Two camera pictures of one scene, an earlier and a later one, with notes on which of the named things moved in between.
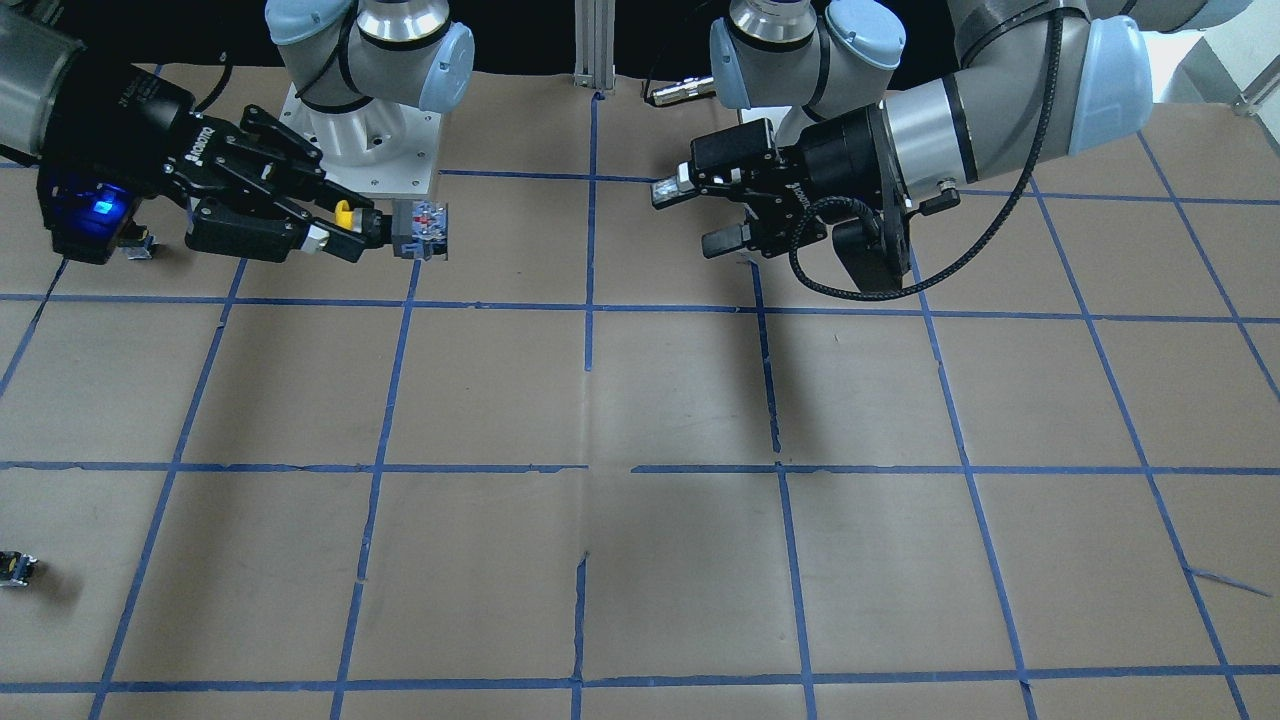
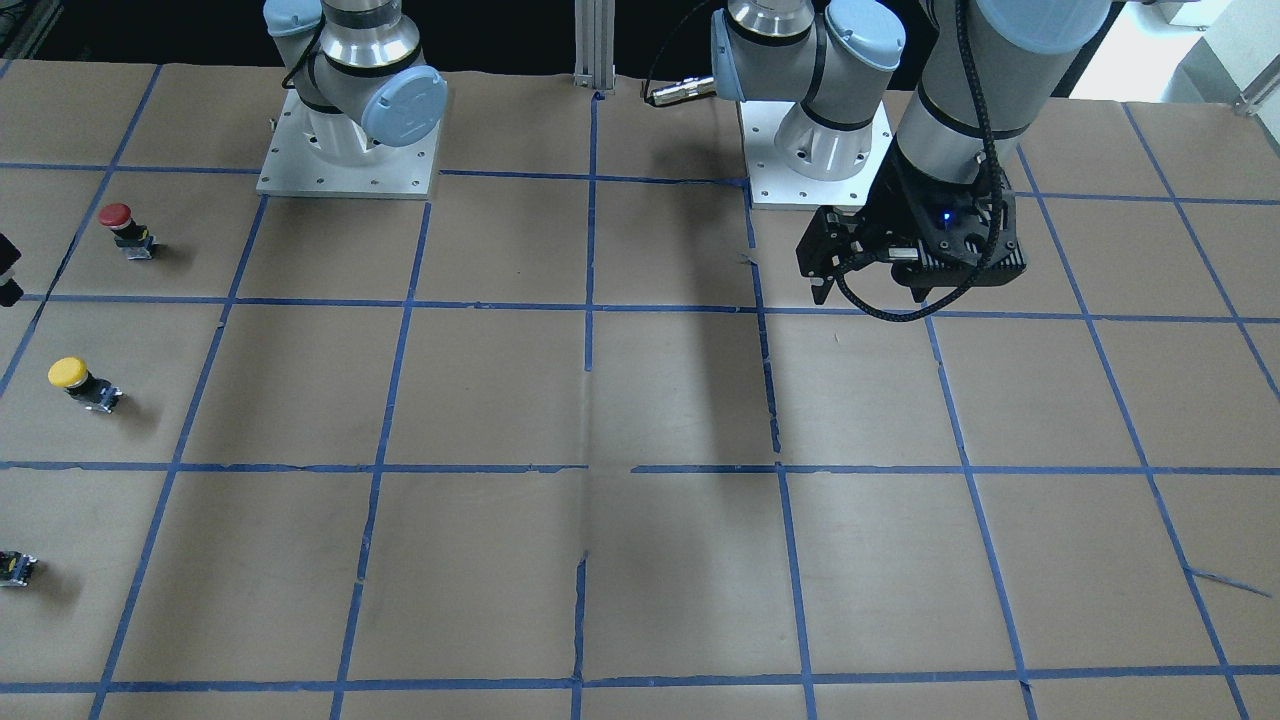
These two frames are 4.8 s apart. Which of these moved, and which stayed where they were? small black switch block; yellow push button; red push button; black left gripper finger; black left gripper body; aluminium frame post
Moved: yellow push button; black left gripper finger; black left gripper body
Stayed: red push button; small black switch block; aluminium frame post
